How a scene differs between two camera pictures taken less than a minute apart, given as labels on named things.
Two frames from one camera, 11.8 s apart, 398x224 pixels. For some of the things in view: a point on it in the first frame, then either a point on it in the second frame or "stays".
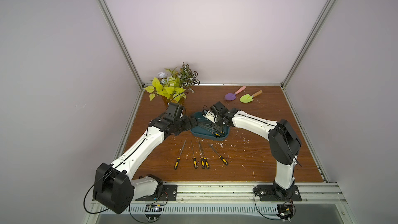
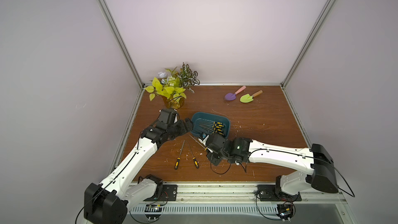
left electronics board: (153, 212) stays
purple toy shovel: (230, 96) stays
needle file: (202, 158) to (201, 145)
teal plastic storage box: (204, 128) stays
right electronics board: (286, 211) stays
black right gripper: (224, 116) to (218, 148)
